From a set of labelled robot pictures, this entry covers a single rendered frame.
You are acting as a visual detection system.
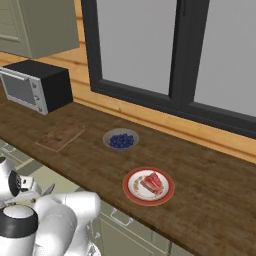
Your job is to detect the open olive green drawer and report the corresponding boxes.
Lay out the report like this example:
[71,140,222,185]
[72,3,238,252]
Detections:
[15,160,86,198]

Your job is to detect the red meat slice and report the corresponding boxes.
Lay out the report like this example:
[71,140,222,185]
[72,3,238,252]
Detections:
[139,171,166,197]

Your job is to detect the red rimmed white plate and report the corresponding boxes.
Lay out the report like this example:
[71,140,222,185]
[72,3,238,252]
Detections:
[122,166,176,207]

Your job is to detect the wooden cutting board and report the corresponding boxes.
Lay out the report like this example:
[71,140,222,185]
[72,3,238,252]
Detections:
[35,121,86,154]

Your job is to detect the silver drawer handle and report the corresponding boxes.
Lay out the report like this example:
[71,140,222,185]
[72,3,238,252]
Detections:
[1,143,17,154]
[110,207,134,227]

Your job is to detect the olive green cupboard door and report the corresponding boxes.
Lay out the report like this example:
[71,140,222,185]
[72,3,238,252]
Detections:
[90,216,158,256]

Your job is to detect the dark framed window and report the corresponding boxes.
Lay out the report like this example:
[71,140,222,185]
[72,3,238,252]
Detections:
[80,0,256,140]

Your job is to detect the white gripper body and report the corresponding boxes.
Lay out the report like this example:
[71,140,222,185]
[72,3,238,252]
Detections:
[14,185,44,205]

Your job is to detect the blueberries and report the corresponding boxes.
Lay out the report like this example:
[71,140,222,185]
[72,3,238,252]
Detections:
[109,133,136,150]

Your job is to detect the grey bowl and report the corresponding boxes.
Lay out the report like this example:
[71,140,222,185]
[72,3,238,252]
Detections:
[102,127,140,153]

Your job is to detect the olive green drawer front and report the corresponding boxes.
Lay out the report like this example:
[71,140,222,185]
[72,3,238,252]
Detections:
[99,199,174,254]
[0,139,36,170]

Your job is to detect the olive green wall cupboard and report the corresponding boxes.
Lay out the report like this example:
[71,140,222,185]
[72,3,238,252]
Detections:
[0,0,81,60]

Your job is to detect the black and silver microwave oven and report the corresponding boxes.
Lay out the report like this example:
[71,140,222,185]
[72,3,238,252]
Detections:
[0,59,74,116]

